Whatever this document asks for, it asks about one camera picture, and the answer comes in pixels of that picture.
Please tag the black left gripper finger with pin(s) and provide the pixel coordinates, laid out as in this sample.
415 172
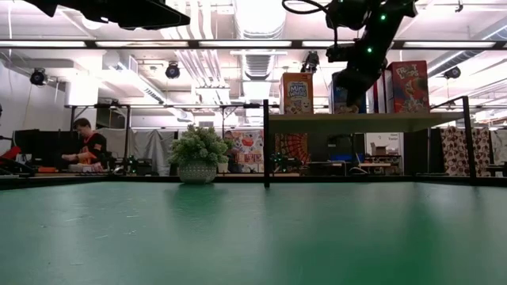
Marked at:
168 16

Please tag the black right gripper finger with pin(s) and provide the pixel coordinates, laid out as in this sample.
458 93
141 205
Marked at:
354 89

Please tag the blue Rice Krispies cereal box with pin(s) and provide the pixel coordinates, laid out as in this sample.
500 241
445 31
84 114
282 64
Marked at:
336 101

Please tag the red Froot Loops cereal box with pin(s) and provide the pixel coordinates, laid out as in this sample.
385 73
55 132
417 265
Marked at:
408 87

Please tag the orange Mini Wheats cereal box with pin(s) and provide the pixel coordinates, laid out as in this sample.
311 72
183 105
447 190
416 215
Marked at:
296 93

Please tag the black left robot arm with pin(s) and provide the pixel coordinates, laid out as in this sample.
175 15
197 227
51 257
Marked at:
43 6

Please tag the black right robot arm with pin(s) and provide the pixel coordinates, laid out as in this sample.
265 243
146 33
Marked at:
356 12

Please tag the wooden shelf board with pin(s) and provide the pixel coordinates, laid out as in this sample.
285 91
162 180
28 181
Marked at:
356 122

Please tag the black overhead light bar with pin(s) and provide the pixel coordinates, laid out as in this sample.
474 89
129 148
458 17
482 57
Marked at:
194 44

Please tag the black ceiling spotlight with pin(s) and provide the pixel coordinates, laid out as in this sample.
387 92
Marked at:
172 70
37 76
310 62
451 72

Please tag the cardboard box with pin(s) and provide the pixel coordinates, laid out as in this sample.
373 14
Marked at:
379 149

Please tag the orange web patterned cloth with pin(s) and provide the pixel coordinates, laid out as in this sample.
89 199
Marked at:
293 146

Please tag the ceiling air vent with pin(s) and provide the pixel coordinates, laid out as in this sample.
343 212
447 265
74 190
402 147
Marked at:
257 65

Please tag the brown white patterned cloth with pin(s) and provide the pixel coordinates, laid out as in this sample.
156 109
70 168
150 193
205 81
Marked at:
455 152

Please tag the colourful patterned cloth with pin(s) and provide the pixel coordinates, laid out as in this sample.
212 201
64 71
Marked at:
247 148

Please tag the grey fabric cover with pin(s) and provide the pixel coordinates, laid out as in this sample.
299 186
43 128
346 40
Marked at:
152 148

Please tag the green plant in white pot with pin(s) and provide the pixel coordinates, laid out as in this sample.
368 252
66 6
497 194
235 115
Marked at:
198 150

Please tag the person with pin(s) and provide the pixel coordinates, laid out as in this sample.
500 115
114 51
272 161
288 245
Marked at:
93 148

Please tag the black computer monitor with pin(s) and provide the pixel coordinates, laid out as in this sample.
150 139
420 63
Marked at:
39 146

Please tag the red object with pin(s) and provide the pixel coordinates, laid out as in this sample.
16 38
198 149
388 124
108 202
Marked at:
10 153

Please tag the green table mat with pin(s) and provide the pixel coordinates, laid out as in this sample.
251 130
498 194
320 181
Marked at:
237 245

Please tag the black table frame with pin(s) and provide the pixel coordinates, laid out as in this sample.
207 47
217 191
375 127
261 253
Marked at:
356 179

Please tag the black metal background frame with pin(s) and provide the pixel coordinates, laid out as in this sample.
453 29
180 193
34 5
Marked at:
127 138

